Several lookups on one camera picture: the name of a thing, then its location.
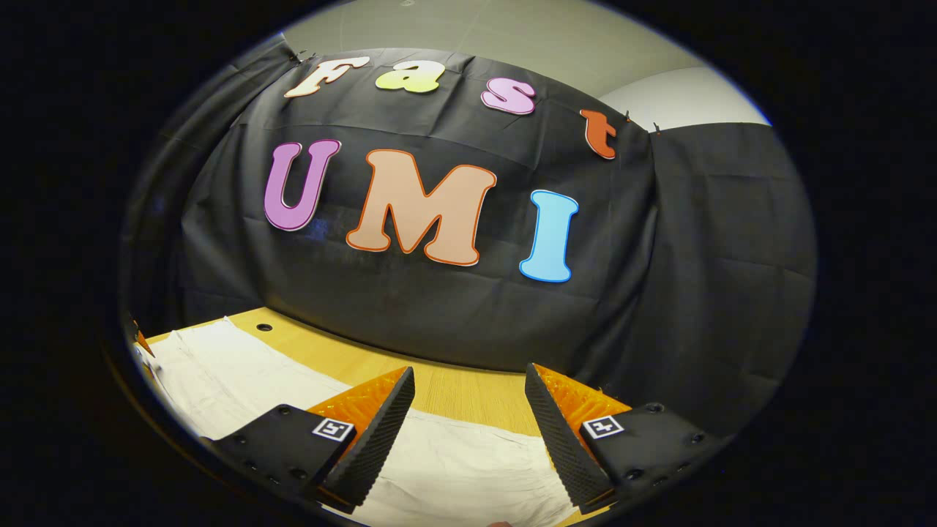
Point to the white jeans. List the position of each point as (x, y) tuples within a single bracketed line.
[(219, 373)]

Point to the black backdrop cloth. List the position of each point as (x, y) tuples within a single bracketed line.
[(439, 315)]

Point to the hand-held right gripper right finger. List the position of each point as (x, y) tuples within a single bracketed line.
[(560, 446)]

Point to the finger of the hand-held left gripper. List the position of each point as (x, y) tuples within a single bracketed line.
[(143, 342)]

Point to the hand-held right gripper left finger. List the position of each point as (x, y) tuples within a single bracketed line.
[(377, 446)]

